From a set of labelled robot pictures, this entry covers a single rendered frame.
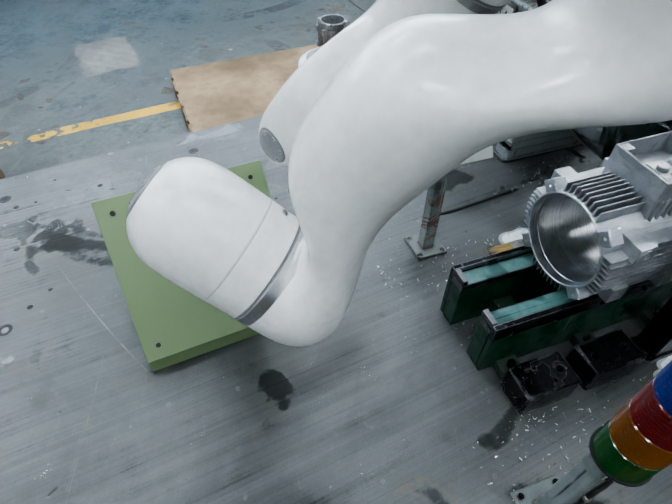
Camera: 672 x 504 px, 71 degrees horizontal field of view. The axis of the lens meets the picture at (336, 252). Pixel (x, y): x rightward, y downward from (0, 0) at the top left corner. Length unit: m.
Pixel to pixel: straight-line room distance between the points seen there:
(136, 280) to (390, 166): 0.62
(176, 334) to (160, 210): 0.47
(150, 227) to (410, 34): 0.26
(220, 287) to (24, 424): 0.58
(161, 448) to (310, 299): 0.49
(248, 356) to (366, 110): 0.66
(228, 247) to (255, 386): 0.47
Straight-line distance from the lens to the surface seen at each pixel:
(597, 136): 1.11
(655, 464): 0.57
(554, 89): 0.27
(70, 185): 1.35
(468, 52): 0.28
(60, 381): 0.97
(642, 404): 0.52
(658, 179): 0.79
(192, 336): 0.86
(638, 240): 0.78
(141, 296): 0.85
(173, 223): 0.42
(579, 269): 0.90
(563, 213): 0.91
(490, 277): 0.86
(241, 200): 0.43
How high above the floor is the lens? 1.55
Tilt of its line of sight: 47 degrees down
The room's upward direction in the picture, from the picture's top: straight up
